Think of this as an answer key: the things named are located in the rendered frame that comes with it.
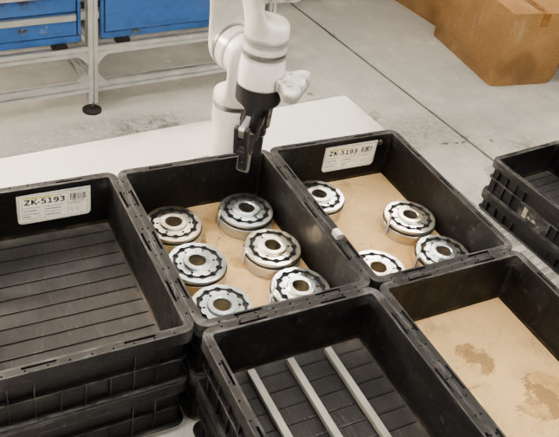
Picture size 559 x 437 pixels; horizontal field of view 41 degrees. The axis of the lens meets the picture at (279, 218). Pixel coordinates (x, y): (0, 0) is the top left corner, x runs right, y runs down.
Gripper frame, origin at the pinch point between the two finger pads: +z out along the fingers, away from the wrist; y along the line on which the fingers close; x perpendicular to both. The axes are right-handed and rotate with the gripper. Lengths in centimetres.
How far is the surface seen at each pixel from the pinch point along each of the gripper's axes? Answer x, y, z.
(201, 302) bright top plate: 2.1, 22.9, 14.3
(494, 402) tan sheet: 50, 19, 18
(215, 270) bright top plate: 1.2, 14.9, 14.2
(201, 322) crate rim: 6.0, 33.2, 7.5
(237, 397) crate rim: 15.5, 43.3, 7.6
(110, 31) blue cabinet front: -108, -150, 65
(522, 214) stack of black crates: 58, -86, 50
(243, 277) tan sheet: 5.2, 10.8, 17.4
